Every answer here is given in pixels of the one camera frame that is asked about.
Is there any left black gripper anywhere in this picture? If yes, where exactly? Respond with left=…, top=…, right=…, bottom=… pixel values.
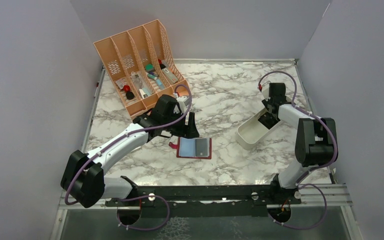
left=162, top=109, right=200, bottom=139

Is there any dark grey credit card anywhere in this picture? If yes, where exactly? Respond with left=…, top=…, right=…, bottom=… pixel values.
left=194, top=138, right=210, bottom=158

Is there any red leather card holder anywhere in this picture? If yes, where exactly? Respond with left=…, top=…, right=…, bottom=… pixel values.
left=168, top=137, right=212, bottom=160

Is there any black credit card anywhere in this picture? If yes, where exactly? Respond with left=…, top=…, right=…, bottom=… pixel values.
left=258, top=112, right=279, bottom=130

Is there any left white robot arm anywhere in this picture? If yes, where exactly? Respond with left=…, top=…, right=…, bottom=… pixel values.
left=60, top=94, right=199, bottom=208

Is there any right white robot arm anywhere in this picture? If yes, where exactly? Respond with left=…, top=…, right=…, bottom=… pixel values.
left=258, top=83, right=338, bottom=204

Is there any white plastic tray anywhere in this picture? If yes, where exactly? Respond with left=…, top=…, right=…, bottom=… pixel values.
left=235, top=105, right=286, bottom=150

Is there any light blue marker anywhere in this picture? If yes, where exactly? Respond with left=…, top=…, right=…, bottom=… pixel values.
left=147, top=73, right=165, bottom=90

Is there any clear packaged item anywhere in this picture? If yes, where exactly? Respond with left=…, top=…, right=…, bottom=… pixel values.
left=130, top=72, right=152, bottom=99

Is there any black round cap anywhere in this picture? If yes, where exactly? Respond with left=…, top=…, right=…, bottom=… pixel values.
left=125, top=91, right=135, bottom=100

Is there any green eraser block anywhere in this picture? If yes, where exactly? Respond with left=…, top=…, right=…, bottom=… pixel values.
left=145, top=64, right=155, bottom=72

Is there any red round cap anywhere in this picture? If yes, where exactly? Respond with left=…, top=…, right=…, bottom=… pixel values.
left=122, top=84, right=131, bottom=93

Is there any peach desk file organizer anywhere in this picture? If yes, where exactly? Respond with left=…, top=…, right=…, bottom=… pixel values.
left=93, top=19, right=188, bottom=119

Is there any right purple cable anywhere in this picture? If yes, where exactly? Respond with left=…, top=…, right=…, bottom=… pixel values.
left=257, top=70, right=339, bottom=186

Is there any purple cable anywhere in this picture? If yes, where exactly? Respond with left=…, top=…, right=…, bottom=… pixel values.
left=257, top=70, right=339, bottom=186
left=64, top=84, right=193, bottom=206

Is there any black mounting base rail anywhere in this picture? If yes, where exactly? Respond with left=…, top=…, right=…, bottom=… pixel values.
left=105, top=178, right=302, bottom=220

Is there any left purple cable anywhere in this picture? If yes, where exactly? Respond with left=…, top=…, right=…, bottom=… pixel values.
left=64, top=84, right=193, bottom=206

